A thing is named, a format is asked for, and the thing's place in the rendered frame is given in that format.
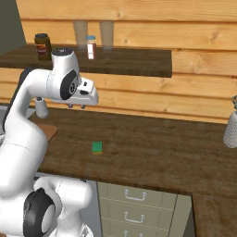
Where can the brown wooden cutting board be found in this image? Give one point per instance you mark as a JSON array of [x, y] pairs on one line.
[[49, 130]]

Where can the dark wooden shelf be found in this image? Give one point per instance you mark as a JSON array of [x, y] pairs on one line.
[[123, 63]]

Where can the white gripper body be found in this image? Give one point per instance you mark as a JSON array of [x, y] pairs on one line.
[[88, 99]]

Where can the beige cupboard panel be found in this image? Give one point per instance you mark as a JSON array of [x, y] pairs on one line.
[[182, 216]]

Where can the clear drinking glass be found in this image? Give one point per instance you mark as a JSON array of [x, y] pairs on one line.
[[80, 34], [106, 34]]

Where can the spice bottle with blue lid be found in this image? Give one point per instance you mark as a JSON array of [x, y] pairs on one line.
[[91, 47]]

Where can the dark brown jar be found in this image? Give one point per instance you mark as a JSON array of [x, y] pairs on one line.
[[43, 46]]

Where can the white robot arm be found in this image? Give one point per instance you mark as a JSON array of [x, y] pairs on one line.
[[21, 145]]

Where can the beige drawer front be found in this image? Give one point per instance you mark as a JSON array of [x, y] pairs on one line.
[[114, 213], [160, 197], [114, 230]]

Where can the green plant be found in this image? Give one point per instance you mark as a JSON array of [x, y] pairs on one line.
[[234, 102]]

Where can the green sponge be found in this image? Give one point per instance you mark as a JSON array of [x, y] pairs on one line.
[[97, 147]]

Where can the grey cylindrical tap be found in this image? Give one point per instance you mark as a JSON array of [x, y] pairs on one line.
[[41, 108]]

